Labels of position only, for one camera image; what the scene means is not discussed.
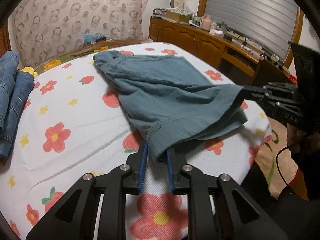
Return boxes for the grey window shutter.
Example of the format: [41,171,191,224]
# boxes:
[205,0,298,59]

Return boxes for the white floral strawberry sheet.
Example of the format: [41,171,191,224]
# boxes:
[1,42,272,239]

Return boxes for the folded blue jeans stack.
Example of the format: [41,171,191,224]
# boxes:
[1,51,35,159]

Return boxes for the yellow plush toy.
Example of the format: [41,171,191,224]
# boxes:
[20,66,38,77]

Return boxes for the black camera box right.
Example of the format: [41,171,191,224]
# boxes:
[290,43,319,132]

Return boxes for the teal green shorts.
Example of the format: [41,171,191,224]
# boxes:
[93,50,247,162]

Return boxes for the blue item on box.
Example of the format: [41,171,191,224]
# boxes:
[84,34,106,46]

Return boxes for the pink bottle on sideboard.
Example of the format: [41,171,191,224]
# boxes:
[200,14,212,31]

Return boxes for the cardboard box on sideboard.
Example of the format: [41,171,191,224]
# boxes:
[165,10,192,23]

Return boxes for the black cable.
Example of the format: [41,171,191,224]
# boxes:
[276,142,301,190]

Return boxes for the right hand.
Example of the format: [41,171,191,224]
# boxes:
[286,125,319,153]

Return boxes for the pink circle pattern curtain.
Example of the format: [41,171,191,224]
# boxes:
[11,0,148,67]

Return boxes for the brown wooden sideboard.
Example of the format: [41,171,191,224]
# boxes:
[149,18,291,87]

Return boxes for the floral fleece blanket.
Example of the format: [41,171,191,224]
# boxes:
[34,38,153,74]

